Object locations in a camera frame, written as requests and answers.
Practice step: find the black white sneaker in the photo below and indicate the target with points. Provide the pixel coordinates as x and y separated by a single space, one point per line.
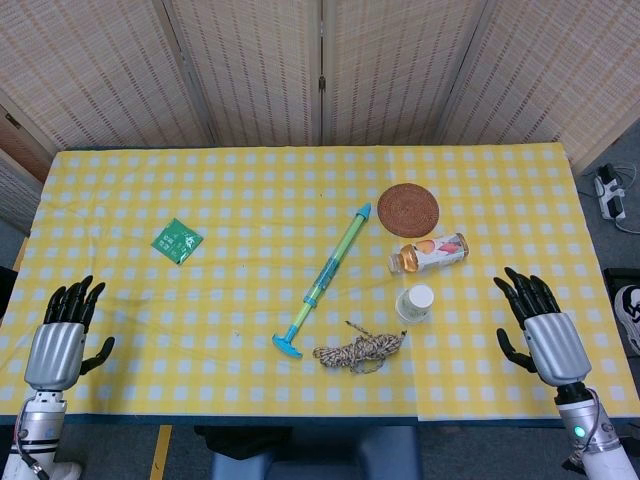
631 320

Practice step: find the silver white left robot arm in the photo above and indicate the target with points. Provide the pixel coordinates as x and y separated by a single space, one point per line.
40 425

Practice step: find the metal screen hinge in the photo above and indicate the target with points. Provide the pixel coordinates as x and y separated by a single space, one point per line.
322 82

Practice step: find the green blue toy water pump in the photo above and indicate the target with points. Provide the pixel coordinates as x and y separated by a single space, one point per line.
325 277

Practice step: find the woven folding screen panel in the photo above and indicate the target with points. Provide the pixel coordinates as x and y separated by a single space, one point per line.
395 65
550 70
85 70
250 65

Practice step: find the woven side screen panel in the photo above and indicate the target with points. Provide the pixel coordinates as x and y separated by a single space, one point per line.
20 170

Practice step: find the yellow floor tape strip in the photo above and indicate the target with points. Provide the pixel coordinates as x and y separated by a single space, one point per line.
161 452

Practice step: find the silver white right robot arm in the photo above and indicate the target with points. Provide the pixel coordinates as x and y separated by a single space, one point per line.
595 435

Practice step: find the white power strip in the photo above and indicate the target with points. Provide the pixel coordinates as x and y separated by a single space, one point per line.
610 192

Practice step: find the white cup green flower print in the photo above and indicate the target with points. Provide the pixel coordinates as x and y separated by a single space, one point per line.
416 302

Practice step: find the round brown woven coaster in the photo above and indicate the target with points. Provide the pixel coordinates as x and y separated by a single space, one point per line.
408 209

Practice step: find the yellow white checkered tablecloth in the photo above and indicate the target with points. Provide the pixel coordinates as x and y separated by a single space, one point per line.
200 310
500 390

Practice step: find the juice bottle with fruit label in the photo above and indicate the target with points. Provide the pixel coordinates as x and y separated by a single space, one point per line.
435 252

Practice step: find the green foil packet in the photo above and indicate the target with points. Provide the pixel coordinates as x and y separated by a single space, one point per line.
177 241

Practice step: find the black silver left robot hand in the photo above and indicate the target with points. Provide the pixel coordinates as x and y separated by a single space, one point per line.
52 350

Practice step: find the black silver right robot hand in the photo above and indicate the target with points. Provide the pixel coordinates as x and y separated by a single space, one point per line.
560 350

